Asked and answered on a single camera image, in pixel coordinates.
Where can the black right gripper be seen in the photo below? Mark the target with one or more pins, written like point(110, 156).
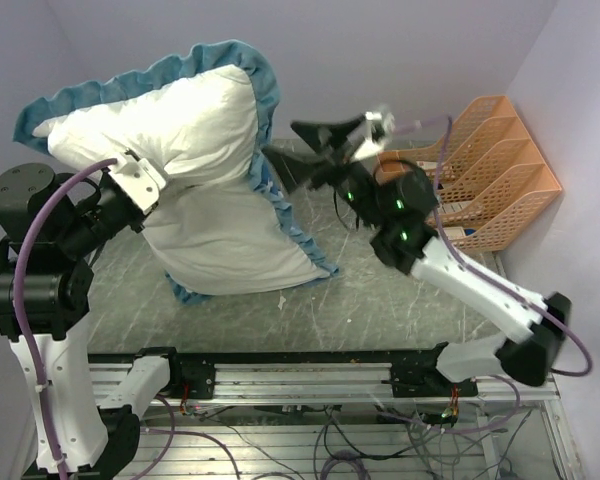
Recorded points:
point(295, 169)

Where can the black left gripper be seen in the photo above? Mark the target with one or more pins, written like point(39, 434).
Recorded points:
point(138, 221)

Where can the white pillow insert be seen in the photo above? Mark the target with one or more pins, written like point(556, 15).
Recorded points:
point(190, 190)

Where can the blue houndstooth bear pillowcase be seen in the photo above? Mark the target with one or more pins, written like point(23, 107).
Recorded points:
point(260, 150)

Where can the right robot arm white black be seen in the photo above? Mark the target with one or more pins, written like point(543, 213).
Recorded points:
point(532, 328)

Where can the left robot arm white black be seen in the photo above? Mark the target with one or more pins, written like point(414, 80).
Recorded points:
point(53, 225)

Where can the orange plastic file organizer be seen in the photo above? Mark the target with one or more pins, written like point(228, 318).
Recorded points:
point(494, 180)

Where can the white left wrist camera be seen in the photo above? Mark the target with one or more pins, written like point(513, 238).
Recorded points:
point(141, 179)

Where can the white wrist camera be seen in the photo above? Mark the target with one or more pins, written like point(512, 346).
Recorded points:
point(378, 129)
point(141, 179)

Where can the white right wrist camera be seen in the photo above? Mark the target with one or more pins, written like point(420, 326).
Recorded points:
point(378, 129)

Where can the aluminium rail frame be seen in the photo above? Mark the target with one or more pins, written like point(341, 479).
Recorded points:
point(317, 384)

